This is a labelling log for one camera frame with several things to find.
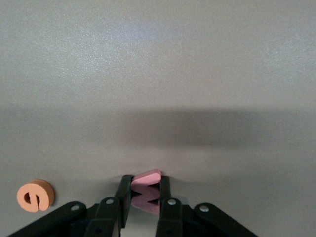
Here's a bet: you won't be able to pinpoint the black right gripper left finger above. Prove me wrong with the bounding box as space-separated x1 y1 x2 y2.
7 174 134 237

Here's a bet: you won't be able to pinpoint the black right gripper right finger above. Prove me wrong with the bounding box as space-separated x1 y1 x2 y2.
155 176 259 237

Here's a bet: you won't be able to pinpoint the pink foam letter w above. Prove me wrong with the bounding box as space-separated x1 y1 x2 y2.
130 168 162 215

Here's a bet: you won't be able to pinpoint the orange foam letter e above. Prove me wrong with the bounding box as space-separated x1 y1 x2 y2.
16 179 55 213

